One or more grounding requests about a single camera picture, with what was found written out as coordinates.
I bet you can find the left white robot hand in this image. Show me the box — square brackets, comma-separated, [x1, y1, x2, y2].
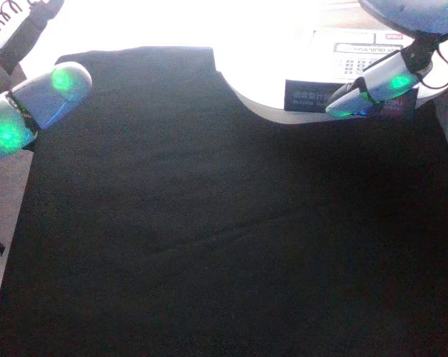
[325, 0, 448, 119]

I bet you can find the black table cloth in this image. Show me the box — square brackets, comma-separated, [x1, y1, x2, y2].
[0, 46, 448, 357]

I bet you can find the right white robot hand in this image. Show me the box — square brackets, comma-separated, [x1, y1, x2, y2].
[0, 60, 94, 164]

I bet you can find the dark blue cardboard box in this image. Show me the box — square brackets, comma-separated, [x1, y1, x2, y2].
[285, 29, 420, 120]

